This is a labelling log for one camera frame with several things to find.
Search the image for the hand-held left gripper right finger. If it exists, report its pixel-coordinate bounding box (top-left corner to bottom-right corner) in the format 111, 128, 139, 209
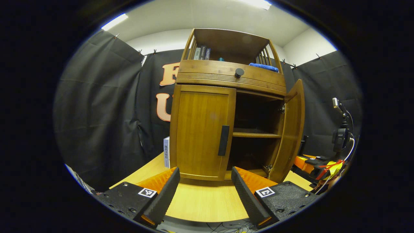
231, 167, 321, 228

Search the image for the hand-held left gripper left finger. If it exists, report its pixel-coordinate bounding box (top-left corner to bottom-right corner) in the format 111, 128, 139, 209
96, 167, 180, 228

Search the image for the wooden shoe cabinet door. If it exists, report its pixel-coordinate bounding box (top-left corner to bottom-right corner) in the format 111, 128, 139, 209
171, 85, 236, 181
268, 79, 305, 183

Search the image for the black door handle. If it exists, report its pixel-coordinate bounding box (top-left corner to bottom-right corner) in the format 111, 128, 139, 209
218, 125, 230, 157

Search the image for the wooden double-door shoe cabinet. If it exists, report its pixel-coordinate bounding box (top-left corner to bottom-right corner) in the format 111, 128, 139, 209
169, 28, 288, 181

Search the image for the wooden cabinet shelf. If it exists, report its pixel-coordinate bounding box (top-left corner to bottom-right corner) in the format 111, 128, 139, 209
233, 128, 282, 139

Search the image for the wooden cabinet drawer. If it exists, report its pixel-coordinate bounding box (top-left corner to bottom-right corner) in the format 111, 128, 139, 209
176, 60, 287, 96

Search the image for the black device on stand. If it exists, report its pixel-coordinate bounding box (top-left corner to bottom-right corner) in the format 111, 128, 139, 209
332, 98, 355, 161

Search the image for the white and blue box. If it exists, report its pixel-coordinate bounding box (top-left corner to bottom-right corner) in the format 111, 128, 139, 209
163, 136, 170, 169

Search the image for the striped cloth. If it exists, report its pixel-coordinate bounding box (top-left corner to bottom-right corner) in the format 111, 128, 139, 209
65, 164, 97, 194

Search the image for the blue folded cloth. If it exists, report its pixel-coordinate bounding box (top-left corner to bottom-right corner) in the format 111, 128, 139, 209
248, 63, 279, 73

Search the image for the tangle of black cables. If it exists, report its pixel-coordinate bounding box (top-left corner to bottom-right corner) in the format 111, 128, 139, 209
207, 221, 256, 233

